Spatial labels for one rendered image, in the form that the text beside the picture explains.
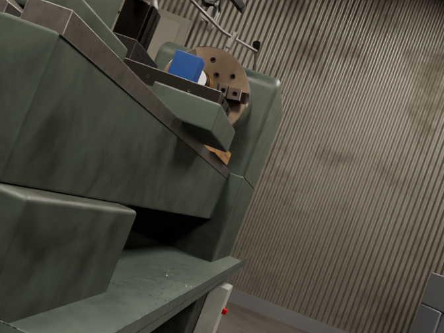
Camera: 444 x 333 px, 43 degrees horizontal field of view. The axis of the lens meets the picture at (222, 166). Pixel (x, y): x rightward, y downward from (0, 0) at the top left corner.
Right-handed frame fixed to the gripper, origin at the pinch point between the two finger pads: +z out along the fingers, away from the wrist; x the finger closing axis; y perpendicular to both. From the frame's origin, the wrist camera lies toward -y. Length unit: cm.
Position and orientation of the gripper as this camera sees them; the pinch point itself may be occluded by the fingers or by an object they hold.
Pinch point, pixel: (210, 28)
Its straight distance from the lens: 226.0
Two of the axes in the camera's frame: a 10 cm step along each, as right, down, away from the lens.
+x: -1.0, -1.1, -9.9
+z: -3.6, 9.3, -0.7
